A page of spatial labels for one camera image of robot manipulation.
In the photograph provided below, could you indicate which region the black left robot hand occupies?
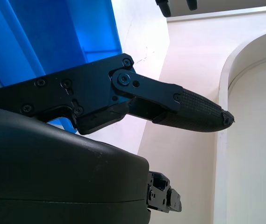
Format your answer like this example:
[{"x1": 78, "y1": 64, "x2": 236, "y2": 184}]
[{"x1": 155, "y1": 0, "x2": 198, "y2": 17}]

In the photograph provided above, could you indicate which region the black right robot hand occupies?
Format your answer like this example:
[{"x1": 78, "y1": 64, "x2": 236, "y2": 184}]
[{"x1": 0, "y1": 53, "x2": 236, "y2": 224}]

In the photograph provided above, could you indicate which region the blue plastic tray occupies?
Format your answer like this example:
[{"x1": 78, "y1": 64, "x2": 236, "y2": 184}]
[{"x1": 0, "y1": 0, "x2": 124, "y2": 135}]

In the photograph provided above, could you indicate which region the white curved tray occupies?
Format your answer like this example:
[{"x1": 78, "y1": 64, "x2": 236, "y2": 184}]
[{"x1": 216, "y1": 30, "x2": 266, "y2": 224}]

